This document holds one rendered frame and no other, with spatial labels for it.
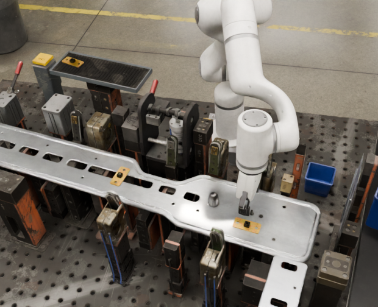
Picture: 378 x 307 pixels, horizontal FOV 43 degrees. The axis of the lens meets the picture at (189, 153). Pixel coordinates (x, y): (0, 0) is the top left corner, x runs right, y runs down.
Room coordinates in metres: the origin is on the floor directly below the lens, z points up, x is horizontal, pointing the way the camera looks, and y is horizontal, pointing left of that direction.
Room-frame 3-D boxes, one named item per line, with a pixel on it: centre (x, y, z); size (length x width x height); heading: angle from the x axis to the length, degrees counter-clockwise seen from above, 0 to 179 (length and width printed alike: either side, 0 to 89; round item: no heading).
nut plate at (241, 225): (0.86, -0.16, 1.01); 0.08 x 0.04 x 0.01; 66
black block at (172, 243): (0.83, 0.06, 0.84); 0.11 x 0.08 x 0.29; 156
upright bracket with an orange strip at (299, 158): (1.01, -0.34, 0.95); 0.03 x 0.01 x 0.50; 66
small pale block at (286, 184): (0.99, -0.31, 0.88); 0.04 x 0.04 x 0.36; 66
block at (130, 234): (1.11, 0.23, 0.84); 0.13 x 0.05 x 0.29; 156
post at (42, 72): (1.60, 0.55, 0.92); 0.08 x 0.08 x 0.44; 66
